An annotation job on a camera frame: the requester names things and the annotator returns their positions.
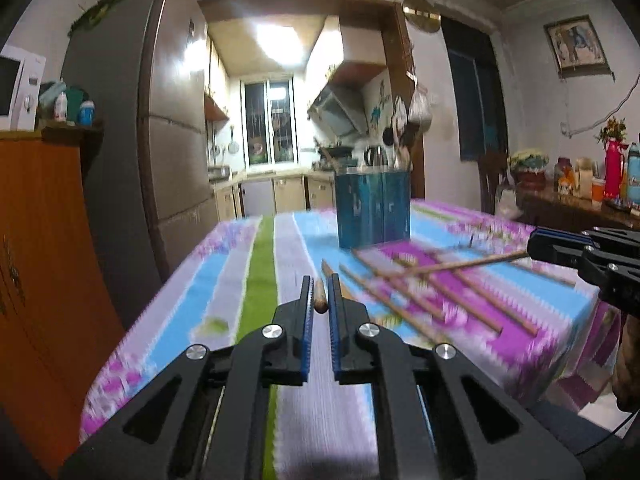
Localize person's right forearm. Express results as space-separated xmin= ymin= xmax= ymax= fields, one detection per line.
xmin=612 ymin=310 xmax=640 ymax=413

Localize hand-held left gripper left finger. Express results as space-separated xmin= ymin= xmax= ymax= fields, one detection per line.
xmin=59 ymin=275 xmax=316 ymax=480

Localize steel electric kettle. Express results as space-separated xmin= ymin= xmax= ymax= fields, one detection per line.
xmin=363 ymin=144 xmax=389 ymax=169

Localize yellow flower bouquet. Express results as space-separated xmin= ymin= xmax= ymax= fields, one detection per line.
xmin=594 ymin=117 xmax=629 ymax=144

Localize kitchen base cabinets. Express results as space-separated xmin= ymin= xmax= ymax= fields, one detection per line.
xmin=212 ymin=174 xmax=337 ymax=222

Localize light blue thermos jug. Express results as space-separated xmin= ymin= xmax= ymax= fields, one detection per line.
xmin=626 ymin=142 xmax=640 ymax=204

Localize black cable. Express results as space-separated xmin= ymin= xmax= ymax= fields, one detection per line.
xmin=575 ymin=406 xmax=640 ymax=457

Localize kitchen window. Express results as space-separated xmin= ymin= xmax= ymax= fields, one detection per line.
xmin=243 ymin=79 xmax=297 ymax=167

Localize orange wooden cabinet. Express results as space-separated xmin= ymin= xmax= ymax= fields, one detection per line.
xmin=0 ymin=125 xmax=126 ymax=480

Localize blue perforated metal utensil holder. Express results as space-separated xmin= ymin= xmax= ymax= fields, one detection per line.
xmin=334 ymin=167 xmax=412 ymax=250

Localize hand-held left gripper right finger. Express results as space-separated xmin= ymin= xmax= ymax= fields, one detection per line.
xmin=328 ymin=273 xmax=586 ymax=480

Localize white microwave oven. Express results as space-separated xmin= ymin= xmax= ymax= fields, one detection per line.
xmin=0 ymin=45 xmax=47 ymax=132

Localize potted flower arrangement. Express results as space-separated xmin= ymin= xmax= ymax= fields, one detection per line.
xmin=507 ymin=148 xmax=549 ymax=192

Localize red thermos flask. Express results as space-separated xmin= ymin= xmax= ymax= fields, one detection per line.
xmin=603 ymin=139 xmax=629 ymax=199

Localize floral striped tablecloth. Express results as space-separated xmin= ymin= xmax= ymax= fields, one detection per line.
xmin=80 ymin=199 xmax=623 ymax=480

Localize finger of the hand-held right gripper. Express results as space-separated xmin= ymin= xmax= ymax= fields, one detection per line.
xmin=579 ymin=246 xmax=640 ymax=319
xmin=526 ymin=227 xmax=640 ymax=267

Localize hanging plastic bags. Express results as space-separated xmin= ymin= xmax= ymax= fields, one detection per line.
xmin=390 ymin=82 xmax=434 ymax=137

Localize steel range hood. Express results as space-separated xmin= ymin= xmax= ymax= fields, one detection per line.
xmin=307 ymin=82 xmax=372 ymax=139

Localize wooden chair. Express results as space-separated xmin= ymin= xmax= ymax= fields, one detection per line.
xmin=477 ymin=152 xmax=512 ymax=217

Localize dark door curtain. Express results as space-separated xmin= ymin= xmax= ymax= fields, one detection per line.
xmin=441 ymin=16 xmax=512 ymax=162

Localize dark wooden sideboard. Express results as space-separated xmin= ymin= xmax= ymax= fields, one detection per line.
xmin=515 ymin=184 xmax=640 ymax=235

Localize ceiling light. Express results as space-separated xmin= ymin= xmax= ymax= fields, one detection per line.
xmin=256 ymin=21 xmax=307 ymax=69

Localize framed wall picture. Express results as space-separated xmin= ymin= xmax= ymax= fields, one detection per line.
xmin=543 ymin=14 xmax=614 ymax=79

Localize round golden wall ornament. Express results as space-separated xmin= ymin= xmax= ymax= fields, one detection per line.
xmin=402 ymin=0 xmax=441 ymax=34

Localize grey refrigerator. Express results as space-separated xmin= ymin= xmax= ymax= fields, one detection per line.
xmin=62 ymin=0 xmax=221 ymax=331

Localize white wall cable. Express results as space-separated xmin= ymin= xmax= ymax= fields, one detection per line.
xmin=564 ymin=76 xmax=640 ymax=137

